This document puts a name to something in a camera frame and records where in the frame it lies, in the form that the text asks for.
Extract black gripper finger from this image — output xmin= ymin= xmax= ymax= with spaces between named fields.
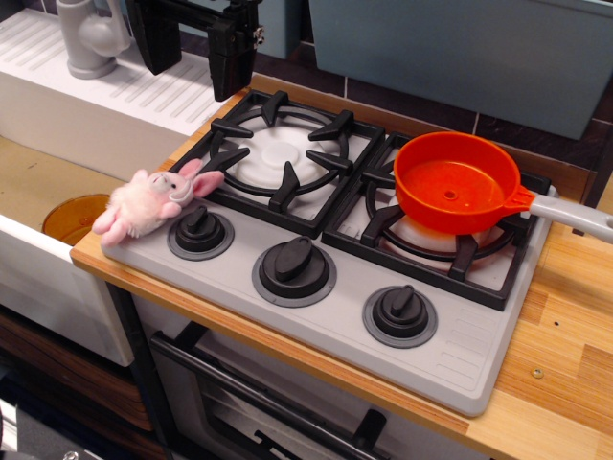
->
xmin=130 ymin=16 xmax=182 ymax=75
xmin=208 ymin=33 xmax=253 ymax=102

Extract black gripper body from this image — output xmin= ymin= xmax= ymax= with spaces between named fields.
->
xmin=125 ymin=1 xmax=264 ymax=48

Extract grey toy faucet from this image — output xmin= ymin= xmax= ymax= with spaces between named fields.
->
xmin=56 ymin=0 xmax=131 ymax=80

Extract black left burner grate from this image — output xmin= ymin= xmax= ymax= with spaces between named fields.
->
xmin=171 ymin=90 xmax=385 ymax=238

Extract black burner grate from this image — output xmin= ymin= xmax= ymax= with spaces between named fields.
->
xmin=171 ymin=90 xmax=385 ymax=238
xmin=322 ymin=132 xmax=550 ymax=311

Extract white toy sink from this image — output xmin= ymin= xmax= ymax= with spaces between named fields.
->
xmin=1 ymin=9 xmax=220 ymax=367

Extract pink plush bunny toy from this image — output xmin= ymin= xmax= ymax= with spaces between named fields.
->
xmin=92 ymin=159 xmax=224 ymax=247

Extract black left stove knob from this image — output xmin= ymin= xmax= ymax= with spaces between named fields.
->
xmin=168 ymin=205 xmax=235 ymax=262

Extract black stove knob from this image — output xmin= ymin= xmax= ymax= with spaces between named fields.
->
xmin=252 ymin=236 xmax=337 ymax=309
xmin=362 ymin=285 xmax=438 ymax=349
xmin=168 ymin=205 xmax=235 ymax=262

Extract grey toy stove top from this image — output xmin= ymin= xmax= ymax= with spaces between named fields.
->
xmin=103 ymin=88 xmax=560 ymax=418

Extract orange plastic bowl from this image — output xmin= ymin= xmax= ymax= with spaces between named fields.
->
xmin=42 ymin=194 xmax=109 ymax=246

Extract black right burner grate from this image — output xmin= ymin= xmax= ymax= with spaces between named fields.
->
xmin=322 ymin=132 xmax=550 ymax=311

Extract black middle stove knob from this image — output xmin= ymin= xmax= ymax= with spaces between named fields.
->
xmin=252 ymin=236 xmax=337 ymax=309

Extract blue-grey range hood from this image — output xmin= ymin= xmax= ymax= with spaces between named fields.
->
xmin=309 ymin=1 xmax=612 ymax=140

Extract black right stove knob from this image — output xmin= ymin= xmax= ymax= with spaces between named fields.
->
xmin=362 ymin=285 xmax=438 ymax=349

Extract toy oven door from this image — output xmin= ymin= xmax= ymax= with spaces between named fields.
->
xmin=145 ymin=321 xmax=479 ymax=459

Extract orange toy pan grey handle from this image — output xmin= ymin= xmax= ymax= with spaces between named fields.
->
xmin=394 ymin=132 xmax=612 ymax=243

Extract black oven door handle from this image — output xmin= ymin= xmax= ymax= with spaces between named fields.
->
xmin=149 ymin=323 xmax=387 ymax=459

